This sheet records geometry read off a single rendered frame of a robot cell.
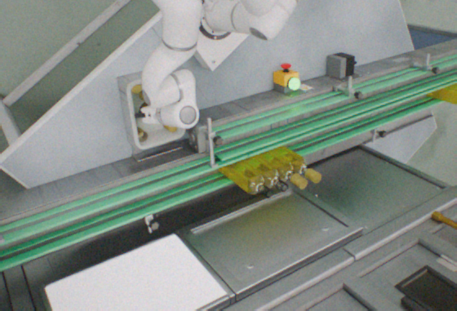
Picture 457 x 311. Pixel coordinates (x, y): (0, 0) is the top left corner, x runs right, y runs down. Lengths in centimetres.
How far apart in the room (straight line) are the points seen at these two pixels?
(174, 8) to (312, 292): 80
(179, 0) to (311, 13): 90
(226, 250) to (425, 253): 59
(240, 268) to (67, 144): 64
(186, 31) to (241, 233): 68
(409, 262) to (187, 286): 64
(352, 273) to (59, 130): 95
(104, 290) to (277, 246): 50
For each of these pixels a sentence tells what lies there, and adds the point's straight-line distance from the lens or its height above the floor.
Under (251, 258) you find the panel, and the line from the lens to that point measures 133.
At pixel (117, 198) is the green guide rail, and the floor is 95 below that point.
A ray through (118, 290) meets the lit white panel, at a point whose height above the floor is 112.
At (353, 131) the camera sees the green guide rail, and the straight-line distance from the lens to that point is 185.
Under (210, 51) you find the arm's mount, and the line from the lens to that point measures 148.
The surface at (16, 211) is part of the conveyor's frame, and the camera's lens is 139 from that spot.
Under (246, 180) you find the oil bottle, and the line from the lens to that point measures 140.
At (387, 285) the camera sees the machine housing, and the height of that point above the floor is 150.
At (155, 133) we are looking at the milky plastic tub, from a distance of 150.
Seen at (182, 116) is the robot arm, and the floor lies 108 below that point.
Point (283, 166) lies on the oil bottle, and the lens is 145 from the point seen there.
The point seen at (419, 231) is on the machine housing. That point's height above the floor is 141.
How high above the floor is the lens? 207
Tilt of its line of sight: 50 degrees down
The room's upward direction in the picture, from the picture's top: 123 degrees clockwise
